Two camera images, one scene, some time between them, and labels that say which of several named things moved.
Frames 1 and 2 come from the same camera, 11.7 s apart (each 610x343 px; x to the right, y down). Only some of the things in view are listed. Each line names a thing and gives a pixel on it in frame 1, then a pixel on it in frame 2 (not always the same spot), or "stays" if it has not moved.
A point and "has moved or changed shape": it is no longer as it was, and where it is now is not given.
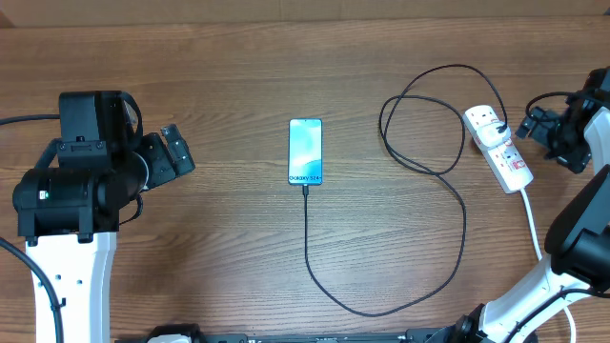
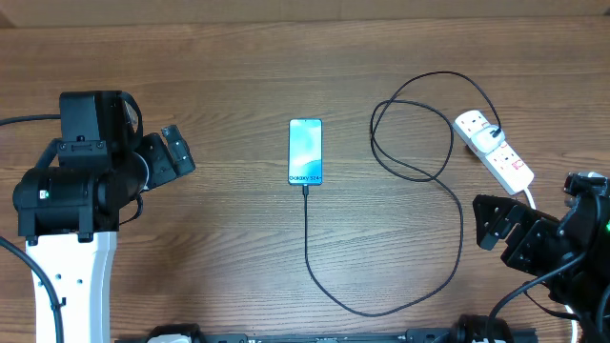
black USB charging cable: x=422 y=170 to x=374 y=125
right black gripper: x=577 y=158 to x=518 y=226
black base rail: x=429 y=335 stays
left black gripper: x=165 y=168 stays
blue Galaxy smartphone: x=305 y=155 stays
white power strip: x=511 y=174 has moved or changed shape
